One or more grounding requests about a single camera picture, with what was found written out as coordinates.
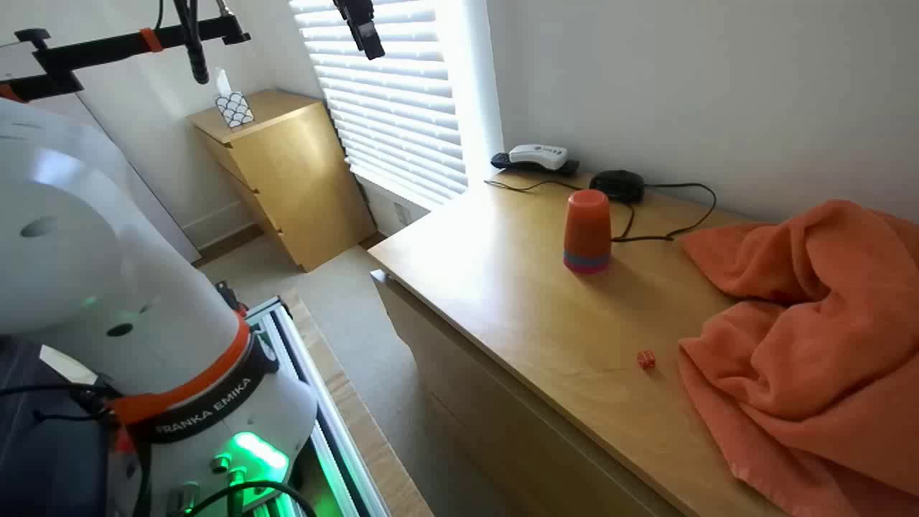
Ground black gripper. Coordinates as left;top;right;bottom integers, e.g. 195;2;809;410
330;0;386;64

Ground red plastic cup purple rim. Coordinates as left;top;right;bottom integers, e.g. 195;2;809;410
559;186;615;275

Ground white window blinds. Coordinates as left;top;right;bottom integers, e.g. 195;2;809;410
287;0;471;212

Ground patterned tissue box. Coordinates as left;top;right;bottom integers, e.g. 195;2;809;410
211;66;256;130

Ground small wooden cabinet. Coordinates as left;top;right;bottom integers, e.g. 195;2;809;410
187;87;378;274

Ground white handheld device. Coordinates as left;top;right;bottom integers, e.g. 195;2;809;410
506;142;572;173

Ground black bar with orange tape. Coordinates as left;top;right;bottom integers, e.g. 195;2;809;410
0;15;253;107

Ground black round puck device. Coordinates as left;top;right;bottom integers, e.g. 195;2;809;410
587;166;645;206

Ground light wooden dresser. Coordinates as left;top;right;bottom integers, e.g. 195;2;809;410
366;173;797;517

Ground orange fleece blanket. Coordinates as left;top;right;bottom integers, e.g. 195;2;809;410
674;198;919;517

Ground dark box beside robot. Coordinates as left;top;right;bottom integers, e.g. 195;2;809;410
0;333;112;517

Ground thin black desk cable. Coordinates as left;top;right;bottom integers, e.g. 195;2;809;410
610;180;719;247

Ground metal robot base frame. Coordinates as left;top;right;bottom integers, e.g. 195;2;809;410
211;281;389;517

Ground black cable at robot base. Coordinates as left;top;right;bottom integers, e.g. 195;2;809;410
180;476;319;517

